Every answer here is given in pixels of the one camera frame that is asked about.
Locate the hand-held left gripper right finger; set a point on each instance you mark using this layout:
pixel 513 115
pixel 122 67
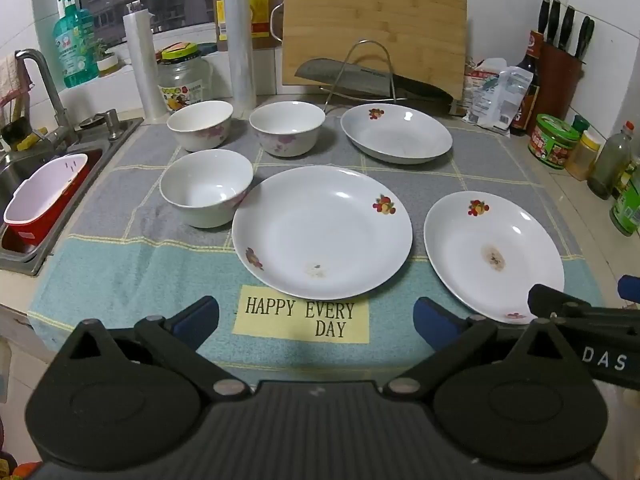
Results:
pixel 435 320

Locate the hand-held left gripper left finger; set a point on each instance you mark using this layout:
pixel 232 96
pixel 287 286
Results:
pixel 197 317

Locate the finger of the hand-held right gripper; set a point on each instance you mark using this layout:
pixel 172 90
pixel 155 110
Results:
pixel 550 300
pixel 631 287

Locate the plain white bowl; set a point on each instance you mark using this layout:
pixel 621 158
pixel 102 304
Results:
pixel 206 190

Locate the large white fruit-print plate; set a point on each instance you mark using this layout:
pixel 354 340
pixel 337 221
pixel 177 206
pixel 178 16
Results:
pixel 322 240

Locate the deep white fruit-print plate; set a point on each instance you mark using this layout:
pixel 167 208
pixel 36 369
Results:
pixel 400 132

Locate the white bowl pink flowers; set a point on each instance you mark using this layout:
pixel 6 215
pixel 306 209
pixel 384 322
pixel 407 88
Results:
pixel 200 125
pixel 287 127

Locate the checked table cloth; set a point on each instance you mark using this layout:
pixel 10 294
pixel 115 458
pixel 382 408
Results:
pixel 150 270

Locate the green plastic bottle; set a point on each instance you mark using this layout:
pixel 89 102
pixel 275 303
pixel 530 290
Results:
pixel 627 210

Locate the glass bottle dark liquid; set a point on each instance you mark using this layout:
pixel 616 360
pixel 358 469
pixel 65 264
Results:
pixel 610 165

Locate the yellow-cap spice jar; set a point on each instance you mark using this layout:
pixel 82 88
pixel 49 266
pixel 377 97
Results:
pixel 585 157

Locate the red-label jar green lid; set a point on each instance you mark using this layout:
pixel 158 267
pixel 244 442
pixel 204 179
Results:
pixel 552 142

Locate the small green-cap bottle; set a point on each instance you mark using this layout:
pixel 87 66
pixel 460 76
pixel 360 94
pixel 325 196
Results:
pixel 580 124

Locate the red white colander basket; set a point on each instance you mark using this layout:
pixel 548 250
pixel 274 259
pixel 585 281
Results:
pixel 40 195

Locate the brown knife block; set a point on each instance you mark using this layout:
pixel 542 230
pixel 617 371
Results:
pixel 560 85

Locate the metal sink strainer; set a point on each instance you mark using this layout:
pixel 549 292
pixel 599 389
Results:
pixel 91 121

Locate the red white packet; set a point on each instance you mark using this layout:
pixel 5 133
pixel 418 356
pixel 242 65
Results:
pixel 475 79

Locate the steel sink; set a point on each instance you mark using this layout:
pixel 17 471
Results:
pixel 10 175

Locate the dark soy sauce bottle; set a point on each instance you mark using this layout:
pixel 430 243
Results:
pixel 531 60

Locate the yellow sponge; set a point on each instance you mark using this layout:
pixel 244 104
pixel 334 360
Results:
pixel 27 143

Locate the plastic bag roll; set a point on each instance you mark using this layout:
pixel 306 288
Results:
pixel 142 70

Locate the small potted plant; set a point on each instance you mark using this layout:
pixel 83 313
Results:
pixel 107 64

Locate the steel kitchen knife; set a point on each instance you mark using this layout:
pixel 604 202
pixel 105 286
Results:
pixel 325 72

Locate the metal faucet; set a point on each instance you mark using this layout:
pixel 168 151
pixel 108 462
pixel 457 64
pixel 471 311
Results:
pixel 50 90

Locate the tall plastic wrap roll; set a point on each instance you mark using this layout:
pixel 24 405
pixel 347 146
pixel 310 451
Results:
pixel 239 35

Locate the green dish soap bottle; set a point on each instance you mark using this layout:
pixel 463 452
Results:
pixel 75 45

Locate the pink dish towel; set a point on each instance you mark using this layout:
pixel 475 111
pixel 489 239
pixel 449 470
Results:
pixel 10 80

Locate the bamboo cutting board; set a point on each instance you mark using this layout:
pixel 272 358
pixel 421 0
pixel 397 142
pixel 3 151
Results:
pixel 375 20

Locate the brown jug yellow label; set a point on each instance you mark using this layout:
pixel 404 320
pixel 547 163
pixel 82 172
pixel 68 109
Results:
pixel 262 15

